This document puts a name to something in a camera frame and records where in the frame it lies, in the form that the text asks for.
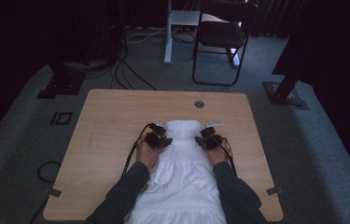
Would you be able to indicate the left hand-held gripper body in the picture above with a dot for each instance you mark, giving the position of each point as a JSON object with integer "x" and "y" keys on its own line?
{"x": 155, "y": 138}

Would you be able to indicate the person's left hand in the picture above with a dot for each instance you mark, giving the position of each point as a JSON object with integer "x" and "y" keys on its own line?
{"x": 147, "y": 155}

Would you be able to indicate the person's right hand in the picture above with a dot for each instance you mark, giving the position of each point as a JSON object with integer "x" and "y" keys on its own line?
{"x": 218, "y": 155}

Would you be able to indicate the black stand base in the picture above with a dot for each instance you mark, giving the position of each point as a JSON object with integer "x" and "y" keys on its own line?
{"x": 283, "y": 96}
{"x": 62, "y": 84}

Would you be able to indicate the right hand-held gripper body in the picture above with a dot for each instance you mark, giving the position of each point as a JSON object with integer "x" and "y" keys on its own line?
{"x": 212, "y": 138}

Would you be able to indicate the black folding chair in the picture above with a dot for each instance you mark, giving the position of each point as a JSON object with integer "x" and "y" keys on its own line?
{"x": 221, "y": 34}

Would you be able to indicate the grey tape piece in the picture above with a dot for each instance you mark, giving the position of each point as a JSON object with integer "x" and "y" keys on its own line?
{"x": 55, "y": 193}
{"x": 274, "y": 190}

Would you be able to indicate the white desk frame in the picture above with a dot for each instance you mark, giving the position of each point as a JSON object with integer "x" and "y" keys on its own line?
{"x": 169, "y": 46}

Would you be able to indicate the white tiered skirt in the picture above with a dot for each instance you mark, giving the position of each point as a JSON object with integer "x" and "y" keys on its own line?
{"x": 180, "y": 168}

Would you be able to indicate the grey table grommet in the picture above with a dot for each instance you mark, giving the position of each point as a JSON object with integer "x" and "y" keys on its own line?
{"x": 199, "y": 104}

